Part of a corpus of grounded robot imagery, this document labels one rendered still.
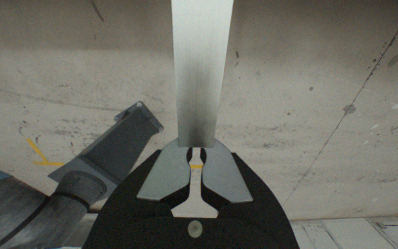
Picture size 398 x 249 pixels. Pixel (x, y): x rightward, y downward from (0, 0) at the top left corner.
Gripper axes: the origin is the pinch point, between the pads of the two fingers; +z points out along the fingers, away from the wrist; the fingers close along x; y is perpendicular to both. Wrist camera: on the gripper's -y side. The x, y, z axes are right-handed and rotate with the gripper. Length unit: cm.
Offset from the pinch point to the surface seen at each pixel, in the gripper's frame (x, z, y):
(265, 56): 46, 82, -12
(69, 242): -186, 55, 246
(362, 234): 288, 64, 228
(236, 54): 25, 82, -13
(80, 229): -183, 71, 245
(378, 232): 317, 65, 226
